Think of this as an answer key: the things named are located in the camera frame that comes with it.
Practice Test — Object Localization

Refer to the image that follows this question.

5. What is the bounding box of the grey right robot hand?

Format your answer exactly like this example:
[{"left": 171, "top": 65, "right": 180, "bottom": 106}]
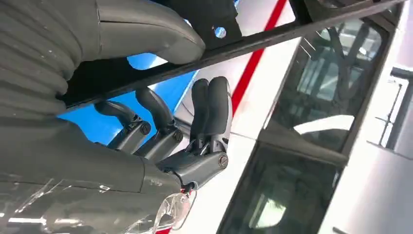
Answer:
[{"left": 0, "top": 0, "right": 233, "bottom": 234}]

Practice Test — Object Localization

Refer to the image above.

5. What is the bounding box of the red barrier belt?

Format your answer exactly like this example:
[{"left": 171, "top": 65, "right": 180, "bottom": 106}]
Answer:
[{"left": 154, "top": 0, "right": 288, "bottom": 234}]

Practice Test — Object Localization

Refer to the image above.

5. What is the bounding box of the white car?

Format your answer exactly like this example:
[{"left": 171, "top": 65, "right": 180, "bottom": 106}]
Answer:
[{"left": 154, "top": 0, "right": 413, "bottom": 234}]

